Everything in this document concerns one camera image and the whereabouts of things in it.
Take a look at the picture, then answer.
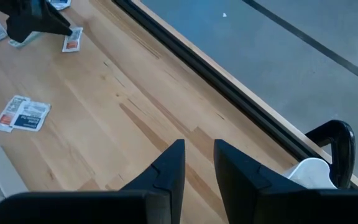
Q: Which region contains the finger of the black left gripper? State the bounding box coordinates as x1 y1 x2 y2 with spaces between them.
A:
31 0 73 35
0 0 43 43

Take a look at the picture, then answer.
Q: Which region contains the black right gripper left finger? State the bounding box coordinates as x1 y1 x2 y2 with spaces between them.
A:
120 139 186 224

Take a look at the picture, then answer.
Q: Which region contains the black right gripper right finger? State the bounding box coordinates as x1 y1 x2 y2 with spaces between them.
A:
213 139 319 224

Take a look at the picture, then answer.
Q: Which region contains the blue-label wipe packet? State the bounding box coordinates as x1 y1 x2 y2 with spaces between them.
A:
10 100 52 133
47 0 73 11

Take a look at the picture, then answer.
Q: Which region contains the green-striped bandage wrapper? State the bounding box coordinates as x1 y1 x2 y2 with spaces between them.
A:
7 30 43 49

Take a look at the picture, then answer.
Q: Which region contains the white plastic bin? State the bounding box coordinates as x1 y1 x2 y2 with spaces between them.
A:
283 157 338 191

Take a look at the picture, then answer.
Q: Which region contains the black table clamp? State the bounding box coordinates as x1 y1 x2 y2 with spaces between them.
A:
305 119 356 189

